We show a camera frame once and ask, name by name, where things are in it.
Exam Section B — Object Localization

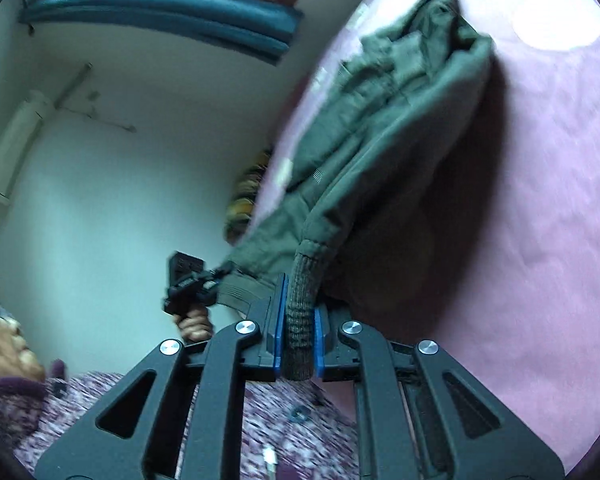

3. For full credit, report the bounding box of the green jacket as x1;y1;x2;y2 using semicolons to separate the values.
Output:
224;0;499;382

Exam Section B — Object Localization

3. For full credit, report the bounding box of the white air conditioner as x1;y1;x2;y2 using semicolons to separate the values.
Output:
0;88;52;206

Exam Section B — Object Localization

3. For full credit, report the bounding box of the pink dotted bed sheet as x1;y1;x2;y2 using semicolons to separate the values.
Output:
252;0;600;477

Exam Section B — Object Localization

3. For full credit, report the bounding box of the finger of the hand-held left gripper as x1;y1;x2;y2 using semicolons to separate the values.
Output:
206;261;242;287

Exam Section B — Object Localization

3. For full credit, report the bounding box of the person's left hand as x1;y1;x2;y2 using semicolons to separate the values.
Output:
172;306;215;345

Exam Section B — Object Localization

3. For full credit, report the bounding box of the person's purple patterned top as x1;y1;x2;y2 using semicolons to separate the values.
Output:
0;359;362;480

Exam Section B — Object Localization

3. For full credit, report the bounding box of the wall cable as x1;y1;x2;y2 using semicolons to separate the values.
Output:
60;104;137;134

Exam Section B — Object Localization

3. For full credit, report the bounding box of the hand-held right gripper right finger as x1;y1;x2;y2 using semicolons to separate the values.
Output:
313;306;566;480

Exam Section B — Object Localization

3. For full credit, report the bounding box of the blue curtain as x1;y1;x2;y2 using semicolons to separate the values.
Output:
19;0;306;66

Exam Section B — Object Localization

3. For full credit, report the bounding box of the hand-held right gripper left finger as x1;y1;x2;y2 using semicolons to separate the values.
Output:
34;273;287;480

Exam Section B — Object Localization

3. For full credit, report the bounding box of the person's head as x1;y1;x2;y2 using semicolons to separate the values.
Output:
0;279;47;382

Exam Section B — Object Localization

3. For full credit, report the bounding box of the white wall pipe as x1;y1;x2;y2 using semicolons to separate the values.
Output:
54;62;94;111

